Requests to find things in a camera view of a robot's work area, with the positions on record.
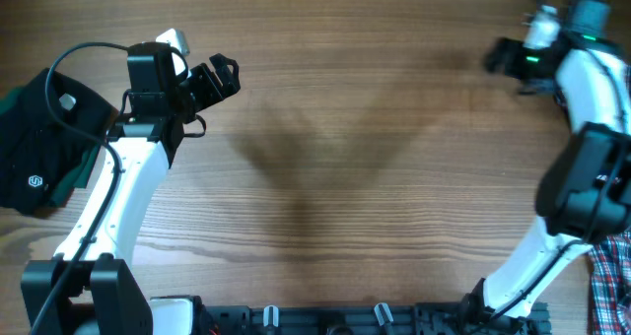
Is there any folded green garment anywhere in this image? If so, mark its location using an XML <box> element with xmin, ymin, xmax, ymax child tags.
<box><xmin>1</xmin><ymin>87</ymin><xmax>99</xmax><ymax>215</ymax></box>

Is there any black mounting rail base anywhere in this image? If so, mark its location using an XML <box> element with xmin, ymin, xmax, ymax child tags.
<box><xmin>147</xmin><ymin>302</ymin><xmax>551</xmax><ymax>335</ymax></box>

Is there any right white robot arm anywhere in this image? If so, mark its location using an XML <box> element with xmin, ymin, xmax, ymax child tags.
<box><xmin>456</xmin><ymin>0</ymin><xmax>630</xmax><ymax>334</ymax></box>

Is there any plaid red blue shirt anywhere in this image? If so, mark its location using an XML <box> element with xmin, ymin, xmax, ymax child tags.
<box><xmin>554</xmin><ymin>63</ymin><xmax>631</xmax><ymax>335</ymax></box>

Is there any black t-shirt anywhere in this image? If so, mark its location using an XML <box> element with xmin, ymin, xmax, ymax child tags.
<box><xmin>1</xmin><ymin>70</ymin><xmax>114</xmax><ymax>215</ymax></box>

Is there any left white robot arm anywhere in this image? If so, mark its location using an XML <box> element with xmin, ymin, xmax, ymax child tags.
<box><xmin>21</xmin><ymin>41</ymin><xmax>241</xmax><ymax>334</ymax></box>

